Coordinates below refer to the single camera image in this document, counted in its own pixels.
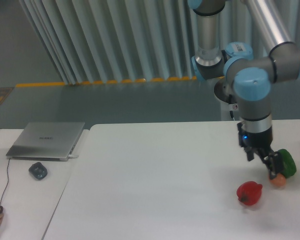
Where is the folding partition screen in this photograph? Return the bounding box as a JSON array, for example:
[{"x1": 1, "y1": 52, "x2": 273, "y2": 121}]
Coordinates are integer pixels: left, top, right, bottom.
[{"x1": 21, "y1": 0, "x2": 300, "y2": 85}]

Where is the brown egg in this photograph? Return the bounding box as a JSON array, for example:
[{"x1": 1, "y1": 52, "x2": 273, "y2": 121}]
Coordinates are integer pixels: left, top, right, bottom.
[{"x1": 269, "y1": 173, "x2": 286, "y2": 188}]

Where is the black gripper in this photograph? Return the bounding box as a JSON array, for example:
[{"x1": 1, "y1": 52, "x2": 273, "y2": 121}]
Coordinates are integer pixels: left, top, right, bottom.
[{"x1": 237, "y1": 122, "x2": 284, "y2": 180}]

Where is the silver closed laptop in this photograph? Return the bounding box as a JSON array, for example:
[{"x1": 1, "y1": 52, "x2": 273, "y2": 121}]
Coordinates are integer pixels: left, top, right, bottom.
[{"x1": 6, "y1": 122, "x2": 85, "y2": 161}]

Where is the red bell pepper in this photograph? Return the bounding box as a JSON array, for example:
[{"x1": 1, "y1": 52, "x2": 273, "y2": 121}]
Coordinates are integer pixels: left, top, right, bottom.
[{"x1": 236, "y1": 181, "x2": 263, "y2": 206}]

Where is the black mouse cable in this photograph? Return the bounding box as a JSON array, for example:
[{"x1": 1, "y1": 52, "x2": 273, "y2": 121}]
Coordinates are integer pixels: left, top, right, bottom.
[{"x1": 0, "y1": 158, "x2": 11, "y2": 207}]

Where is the green bell pepper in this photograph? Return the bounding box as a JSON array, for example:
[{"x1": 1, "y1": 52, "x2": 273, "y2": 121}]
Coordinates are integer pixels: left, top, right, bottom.
[{"x1": 278, "y1": 148, "x2": 297, "y2": 179}]

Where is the black pedestal cable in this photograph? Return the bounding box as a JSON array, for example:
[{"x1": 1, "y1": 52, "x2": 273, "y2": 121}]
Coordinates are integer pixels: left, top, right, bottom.
[{"x1": 227, "y1": 93, "x2": 236, "y2": 122}]

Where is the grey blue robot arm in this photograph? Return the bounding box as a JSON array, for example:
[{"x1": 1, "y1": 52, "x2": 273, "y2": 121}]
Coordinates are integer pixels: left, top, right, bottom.
[{"x1": 188, "y1": 0, "x2": 300, "y2": 179}]

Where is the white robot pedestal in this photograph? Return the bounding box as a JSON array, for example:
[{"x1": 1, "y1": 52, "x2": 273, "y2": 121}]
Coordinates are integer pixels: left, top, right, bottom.
[{"x1": 213, "y1": 77, "x2": 239, "y2": 121}]

